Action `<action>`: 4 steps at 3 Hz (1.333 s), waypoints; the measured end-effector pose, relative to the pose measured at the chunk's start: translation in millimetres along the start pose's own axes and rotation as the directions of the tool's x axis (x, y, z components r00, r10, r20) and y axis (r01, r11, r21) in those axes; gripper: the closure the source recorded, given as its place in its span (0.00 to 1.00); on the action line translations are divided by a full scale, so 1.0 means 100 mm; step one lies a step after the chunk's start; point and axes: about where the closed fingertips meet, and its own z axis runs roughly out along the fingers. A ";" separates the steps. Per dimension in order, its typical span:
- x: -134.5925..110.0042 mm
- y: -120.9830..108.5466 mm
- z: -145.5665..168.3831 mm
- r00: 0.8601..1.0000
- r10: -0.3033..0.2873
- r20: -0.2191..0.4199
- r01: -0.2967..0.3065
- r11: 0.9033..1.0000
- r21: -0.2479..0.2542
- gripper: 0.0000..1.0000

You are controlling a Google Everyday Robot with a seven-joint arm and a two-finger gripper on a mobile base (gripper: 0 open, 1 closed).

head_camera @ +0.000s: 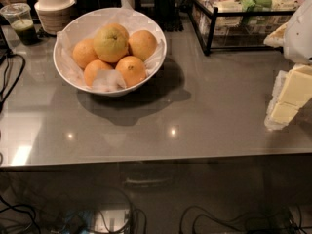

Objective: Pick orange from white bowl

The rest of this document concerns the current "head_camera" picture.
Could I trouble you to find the front right orange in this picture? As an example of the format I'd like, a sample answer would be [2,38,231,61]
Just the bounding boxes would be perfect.
[115,56,147,88]

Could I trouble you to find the front left orange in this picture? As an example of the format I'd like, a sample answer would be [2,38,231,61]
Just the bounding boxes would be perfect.
[84,59,113,86]

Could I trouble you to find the right back orange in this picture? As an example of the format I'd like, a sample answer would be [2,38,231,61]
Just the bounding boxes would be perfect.
[129,30,157,61]

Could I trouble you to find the white ceramic bowl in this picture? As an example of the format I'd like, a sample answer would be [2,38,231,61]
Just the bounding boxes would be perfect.
[52,7,168,98]

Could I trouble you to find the black wire snack basket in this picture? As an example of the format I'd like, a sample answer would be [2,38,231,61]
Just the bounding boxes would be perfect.
[189,0,302,55]

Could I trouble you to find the black cable on table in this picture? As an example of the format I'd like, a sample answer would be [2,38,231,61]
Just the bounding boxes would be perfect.
[0,47,26,112]

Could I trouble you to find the dark ribbed container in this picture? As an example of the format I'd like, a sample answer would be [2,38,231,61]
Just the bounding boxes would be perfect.
[154,0,183,32]

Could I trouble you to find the black cables under table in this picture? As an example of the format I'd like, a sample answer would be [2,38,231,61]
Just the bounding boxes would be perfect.
[0,185,312,234]

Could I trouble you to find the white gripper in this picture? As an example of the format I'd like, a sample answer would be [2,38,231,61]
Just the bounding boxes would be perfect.
[264,0,312,131]

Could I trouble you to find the plastic cup green drink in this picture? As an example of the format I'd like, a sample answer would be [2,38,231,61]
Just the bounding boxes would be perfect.
[0,3,38,45]

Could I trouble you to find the stack of paper bowls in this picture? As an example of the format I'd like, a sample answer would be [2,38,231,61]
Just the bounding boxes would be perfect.
[34,0,75,35]

